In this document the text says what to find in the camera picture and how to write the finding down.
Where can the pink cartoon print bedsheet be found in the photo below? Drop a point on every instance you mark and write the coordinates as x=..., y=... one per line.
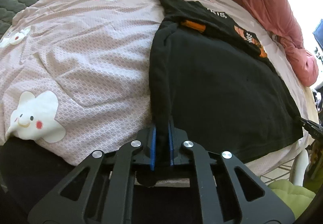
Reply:
x=75, y=75

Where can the black sock with orange labels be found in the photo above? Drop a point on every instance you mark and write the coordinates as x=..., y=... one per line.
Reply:
x=250, y=39

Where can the green cushion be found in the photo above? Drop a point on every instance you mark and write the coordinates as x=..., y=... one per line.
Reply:
x=297, y=198

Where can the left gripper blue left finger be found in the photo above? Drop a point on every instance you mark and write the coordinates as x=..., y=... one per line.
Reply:
x=152, y=148

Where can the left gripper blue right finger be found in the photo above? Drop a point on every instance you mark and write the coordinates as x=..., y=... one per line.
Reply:
x=171, y=145

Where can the orange black knit sock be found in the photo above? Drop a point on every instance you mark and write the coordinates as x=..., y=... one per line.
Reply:
x=193, y=25

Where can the black garment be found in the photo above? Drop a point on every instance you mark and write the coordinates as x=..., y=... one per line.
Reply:
x=215, y=87

